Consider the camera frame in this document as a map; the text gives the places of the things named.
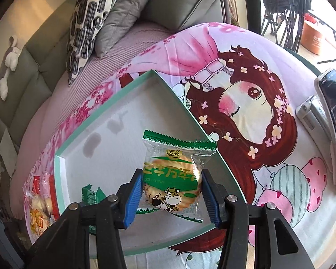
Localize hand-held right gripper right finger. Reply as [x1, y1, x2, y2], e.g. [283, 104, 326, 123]
[200, 168, 315, 269]

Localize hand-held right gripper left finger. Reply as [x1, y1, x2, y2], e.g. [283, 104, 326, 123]
[25, 168, 144, 269]

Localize dark green snack packet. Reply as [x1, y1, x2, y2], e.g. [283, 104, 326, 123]
[81, 184, 108, 235]

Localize green rice cracker packet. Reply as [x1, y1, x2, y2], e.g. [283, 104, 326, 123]
[137, 130, 217, 223]

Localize teal cardboard box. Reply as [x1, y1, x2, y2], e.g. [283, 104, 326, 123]
[54, 69, 248, 255]

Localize pink red snack packet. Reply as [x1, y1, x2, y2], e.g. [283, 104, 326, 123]
[23, 175, 51, 216]

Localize orange white roll packet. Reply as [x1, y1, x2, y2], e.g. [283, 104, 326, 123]
[28, 210, 52, 237]

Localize pink knit sofa cover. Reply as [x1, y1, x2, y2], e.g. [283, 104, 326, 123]
[10, 22, 185, 222]

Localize silver phone stand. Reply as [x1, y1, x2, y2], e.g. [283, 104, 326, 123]
[295, 95, 334, 141]

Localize pink printed blanket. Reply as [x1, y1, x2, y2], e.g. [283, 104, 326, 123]
[22, 22, 336, 269]

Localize grey sofa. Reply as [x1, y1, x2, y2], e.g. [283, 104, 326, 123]
[0, 0, 233, 174]

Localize black white patterned pillow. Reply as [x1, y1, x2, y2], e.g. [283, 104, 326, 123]
[67, 0, 121, 85]

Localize grey fabric pillow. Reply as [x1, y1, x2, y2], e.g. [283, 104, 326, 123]
[95, 0, 164, 59]

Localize grey white plush toy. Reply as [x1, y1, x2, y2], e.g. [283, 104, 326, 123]
[0, 35, 22, 101]

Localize orange box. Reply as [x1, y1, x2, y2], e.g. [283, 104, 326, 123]
[300, 20, 325, 55]

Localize grey leather cushion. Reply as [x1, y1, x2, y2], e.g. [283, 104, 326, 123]
[141, 0, 227, 31]

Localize dark folding chairs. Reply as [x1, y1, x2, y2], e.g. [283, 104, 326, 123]
[262, 0, 314, 52]

